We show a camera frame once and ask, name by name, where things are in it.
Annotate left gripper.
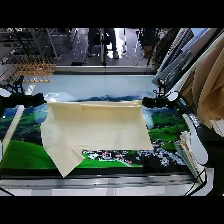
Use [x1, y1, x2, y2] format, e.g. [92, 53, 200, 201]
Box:
[30, 92, 47, 107]

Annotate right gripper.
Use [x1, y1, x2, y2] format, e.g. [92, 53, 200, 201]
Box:
[142, 96, 159, 109]

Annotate cream garment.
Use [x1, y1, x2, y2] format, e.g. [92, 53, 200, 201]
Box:
[40, 99, 155, 178]

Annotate grey hanging garment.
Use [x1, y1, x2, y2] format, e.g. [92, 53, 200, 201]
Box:
[152, 49, 195, 95]

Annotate tan hanging garment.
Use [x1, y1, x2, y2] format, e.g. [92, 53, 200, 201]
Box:
[190, 42, 224, 132]

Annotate person's legs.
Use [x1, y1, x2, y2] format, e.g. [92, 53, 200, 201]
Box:
[87, 27, 120, 60]

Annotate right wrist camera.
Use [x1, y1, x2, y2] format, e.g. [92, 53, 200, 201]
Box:
[155, 79, 170, 100]

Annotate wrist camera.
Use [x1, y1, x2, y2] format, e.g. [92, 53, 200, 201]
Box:
[155, 79, 170, 100]
[4, 75, 25, 95]

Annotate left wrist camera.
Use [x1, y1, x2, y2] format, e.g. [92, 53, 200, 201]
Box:
[4, 75, 25, 95]

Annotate black cable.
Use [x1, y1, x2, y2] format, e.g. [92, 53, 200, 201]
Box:
[184, 167, 208, 196]

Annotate silver frame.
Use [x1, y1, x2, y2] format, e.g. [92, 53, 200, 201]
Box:
[0, 174, 208, 196]

